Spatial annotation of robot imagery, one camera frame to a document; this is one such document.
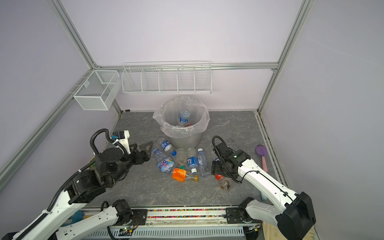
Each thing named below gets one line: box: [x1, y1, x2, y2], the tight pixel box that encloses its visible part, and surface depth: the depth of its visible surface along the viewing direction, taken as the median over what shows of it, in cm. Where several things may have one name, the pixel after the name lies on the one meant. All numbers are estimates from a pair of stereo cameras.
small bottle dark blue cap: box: [160, 140, 177, 157], surface depth 96 cm
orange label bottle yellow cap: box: [172, 168, 199, 183], surface depth 84 cm
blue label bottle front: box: [178, 110, 191, 127], surface depth 98 cm
